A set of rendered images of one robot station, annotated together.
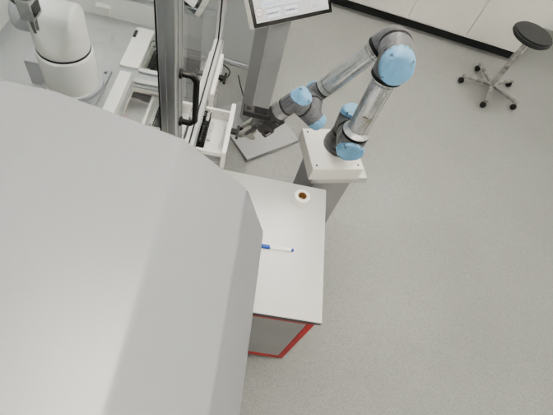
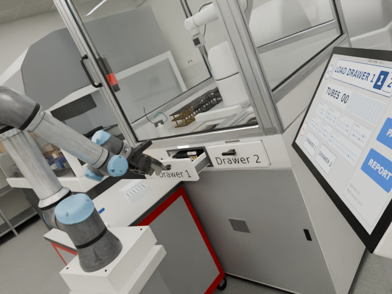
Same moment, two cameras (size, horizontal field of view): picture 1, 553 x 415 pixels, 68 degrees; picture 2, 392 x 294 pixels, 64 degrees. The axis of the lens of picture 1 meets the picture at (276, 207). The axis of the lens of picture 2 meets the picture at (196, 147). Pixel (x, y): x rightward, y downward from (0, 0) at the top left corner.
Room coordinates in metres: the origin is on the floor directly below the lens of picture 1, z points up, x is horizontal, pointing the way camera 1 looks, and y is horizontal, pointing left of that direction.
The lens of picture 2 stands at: (2.48, -0.25, 1.35)
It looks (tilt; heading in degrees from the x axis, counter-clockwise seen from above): 17 degrees down; 151
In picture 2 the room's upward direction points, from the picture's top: 24 degrees counter-clockwise
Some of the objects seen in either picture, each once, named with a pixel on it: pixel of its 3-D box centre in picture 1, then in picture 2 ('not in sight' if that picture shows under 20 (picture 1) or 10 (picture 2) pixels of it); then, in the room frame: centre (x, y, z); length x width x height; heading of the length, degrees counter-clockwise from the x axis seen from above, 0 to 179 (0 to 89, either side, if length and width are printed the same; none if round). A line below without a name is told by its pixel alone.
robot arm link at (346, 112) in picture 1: (350, 120); (79, 217); (1.39, -0.17, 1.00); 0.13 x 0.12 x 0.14; 11
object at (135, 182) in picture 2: not in sight; (130, 186); (0.71, 0.21, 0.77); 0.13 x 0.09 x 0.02; 103
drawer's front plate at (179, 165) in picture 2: (228, 135); (173, 170); (1.17, 0.31, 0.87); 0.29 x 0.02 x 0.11; 12
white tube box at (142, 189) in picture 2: not in sight; (137, 192); (0.90, 0.18, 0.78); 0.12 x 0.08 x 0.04; 84
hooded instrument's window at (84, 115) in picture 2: not in sight; (77, 125); (-0.60, 0.39, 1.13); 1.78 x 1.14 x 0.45; 12
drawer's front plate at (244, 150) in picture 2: (216, 81); (236, 155); (1.46, 0.48, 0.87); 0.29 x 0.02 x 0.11; 12
